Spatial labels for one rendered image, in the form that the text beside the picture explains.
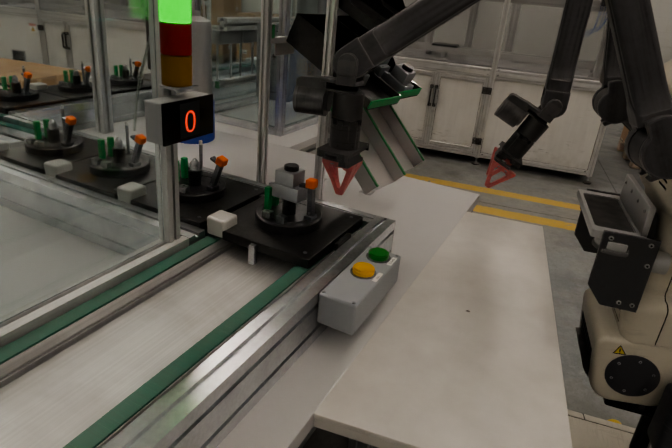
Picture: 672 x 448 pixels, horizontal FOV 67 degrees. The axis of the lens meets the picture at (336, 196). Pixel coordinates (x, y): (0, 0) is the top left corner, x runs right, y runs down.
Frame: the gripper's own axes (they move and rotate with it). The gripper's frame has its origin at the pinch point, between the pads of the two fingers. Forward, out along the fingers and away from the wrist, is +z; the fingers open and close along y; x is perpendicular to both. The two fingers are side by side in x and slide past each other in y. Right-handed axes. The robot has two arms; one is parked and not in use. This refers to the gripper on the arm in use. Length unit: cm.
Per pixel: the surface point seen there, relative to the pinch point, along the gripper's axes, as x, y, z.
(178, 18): -21.0, 20.5, -30.1
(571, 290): 56, -196, 107
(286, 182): -10.7, 2.5, 0.3
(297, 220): -7.5, 2.7, 7.7
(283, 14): -69, -86, -25
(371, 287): 13.7, 12.6, 10.6
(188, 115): -20.4, 19.5, -14.6
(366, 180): -2.5, -19.8, 4.4
